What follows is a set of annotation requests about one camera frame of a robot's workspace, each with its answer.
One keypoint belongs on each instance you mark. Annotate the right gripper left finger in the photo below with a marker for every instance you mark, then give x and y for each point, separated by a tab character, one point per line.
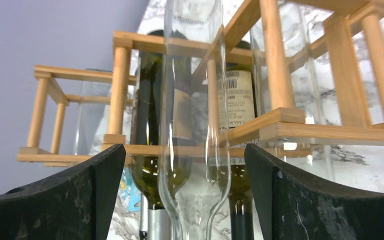
74	204

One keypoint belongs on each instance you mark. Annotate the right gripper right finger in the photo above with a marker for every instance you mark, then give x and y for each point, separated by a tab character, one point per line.
293	204

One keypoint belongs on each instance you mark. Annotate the clear tall glass bottle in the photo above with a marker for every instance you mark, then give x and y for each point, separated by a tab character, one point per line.
92	119

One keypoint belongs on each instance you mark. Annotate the dark wine bottle black neck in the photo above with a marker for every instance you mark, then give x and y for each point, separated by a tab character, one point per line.
241	110

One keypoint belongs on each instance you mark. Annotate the green wine bottle silver neck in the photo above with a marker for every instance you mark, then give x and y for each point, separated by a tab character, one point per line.
145	131

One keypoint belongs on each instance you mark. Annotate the wooden wine rack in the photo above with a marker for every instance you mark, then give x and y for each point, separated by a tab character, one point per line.
58	87

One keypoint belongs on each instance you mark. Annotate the blue white sticker disc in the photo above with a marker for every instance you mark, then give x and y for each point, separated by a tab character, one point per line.
129	195

